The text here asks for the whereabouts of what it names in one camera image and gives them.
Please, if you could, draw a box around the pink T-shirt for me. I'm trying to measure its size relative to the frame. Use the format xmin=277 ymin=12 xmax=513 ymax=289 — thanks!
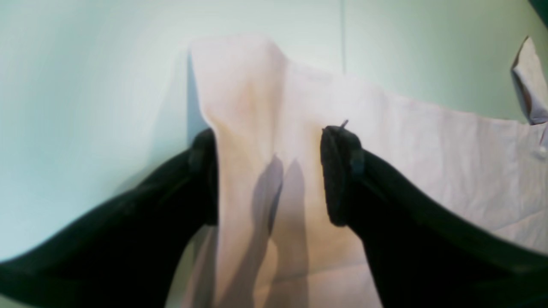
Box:
xmin=182 ymin=36 xmax=547 ymax=308

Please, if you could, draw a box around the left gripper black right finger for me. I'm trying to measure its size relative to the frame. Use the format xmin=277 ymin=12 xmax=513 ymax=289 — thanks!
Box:
xmin=320 ymin=125 xmax=548 ymax=308

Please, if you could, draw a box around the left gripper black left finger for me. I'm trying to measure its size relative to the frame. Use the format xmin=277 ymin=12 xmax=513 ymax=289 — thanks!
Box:
xmin=1 ymin=129 xmax=218 ymax=308

